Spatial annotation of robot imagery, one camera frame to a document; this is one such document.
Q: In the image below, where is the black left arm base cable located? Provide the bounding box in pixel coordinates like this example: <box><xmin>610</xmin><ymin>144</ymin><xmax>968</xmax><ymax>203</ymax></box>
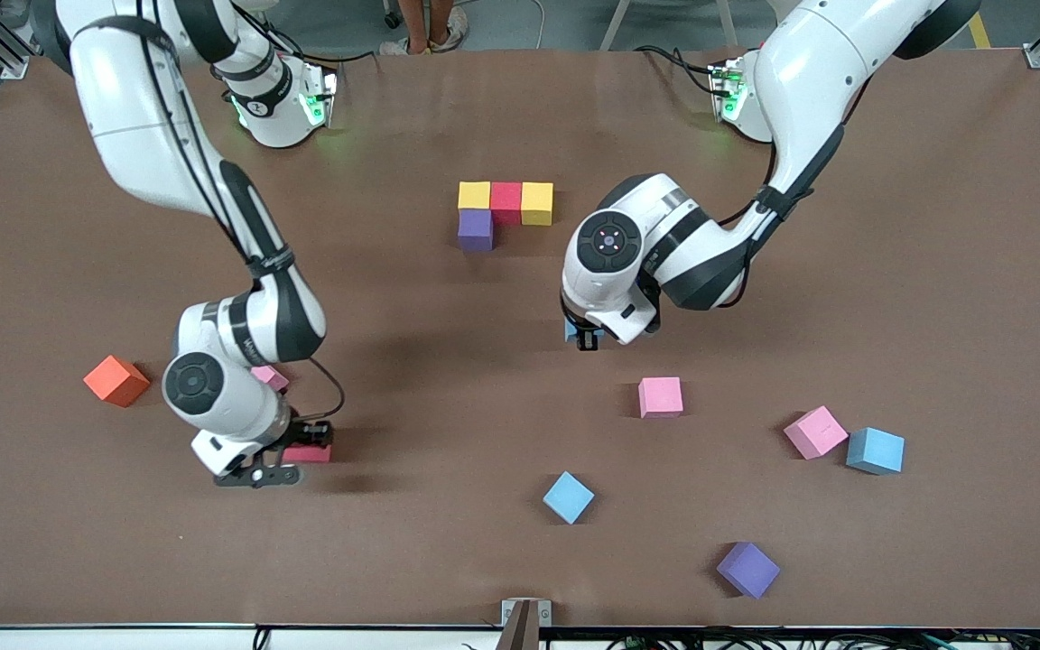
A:
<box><xmin>636</xmin><ymin>43</ymin><xmax>720</xmax><ymax>96</ymax></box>

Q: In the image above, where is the person leg with sneaker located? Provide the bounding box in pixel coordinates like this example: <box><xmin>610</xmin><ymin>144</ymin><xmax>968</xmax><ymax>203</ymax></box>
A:
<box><xmin>430</xmin><ymin>0</ymin><xmax>471</xmax><ymax>51</ymax></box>
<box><xmin>378</xmin><ymin>0</ymin><xmax>435</xmax><ymax>57</ymax></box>

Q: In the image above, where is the purple foam block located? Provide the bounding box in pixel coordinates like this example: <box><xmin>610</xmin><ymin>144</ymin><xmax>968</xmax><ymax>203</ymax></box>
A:
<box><xmin>715</xmin><ymin>541</ymin><xmax>782</xmax><ymax>600</ymax></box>
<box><xmin>457</xmin><ymin>209</ymin><xmax>496</xmax><ymax>253</ymax></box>

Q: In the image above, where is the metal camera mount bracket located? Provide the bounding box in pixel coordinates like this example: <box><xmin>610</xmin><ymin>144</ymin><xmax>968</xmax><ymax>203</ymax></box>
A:
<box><xmin>495</xmin><ymin>599</ymin><xmax>553</xmax><ymax>650</ymax></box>

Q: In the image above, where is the orange foam block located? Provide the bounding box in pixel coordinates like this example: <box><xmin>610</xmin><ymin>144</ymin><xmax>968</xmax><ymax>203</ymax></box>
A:
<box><xmin>82</xmin><ymin>354</ymin><xmax>152</xmax><ymax>409</ymax></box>

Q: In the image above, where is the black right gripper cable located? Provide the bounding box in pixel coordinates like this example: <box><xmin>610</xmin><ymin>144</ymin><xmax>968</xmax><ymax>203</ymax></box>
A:
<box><xmin>306</xmin><ymin>357</ymin><xmax>346</xmax><ymax>425</ymax></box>

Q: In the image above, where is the pink foam block with slit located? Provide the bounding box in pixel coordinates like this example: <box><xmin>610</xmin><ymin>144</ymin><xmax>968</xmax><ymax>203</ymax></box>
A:
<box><xmin>783</xmin><ymin>404</ymin><xmax>850</xmax><ymax>461</ymax></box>

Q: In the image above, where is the brown table cover sheet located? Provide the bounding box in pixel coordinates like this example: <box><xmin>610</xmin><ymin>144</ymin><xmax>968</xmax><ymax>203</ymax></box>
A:
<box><xmin>0</xmin><ymin>50</ymin><xmax>1040</xmax><ymax>628</ymax></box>

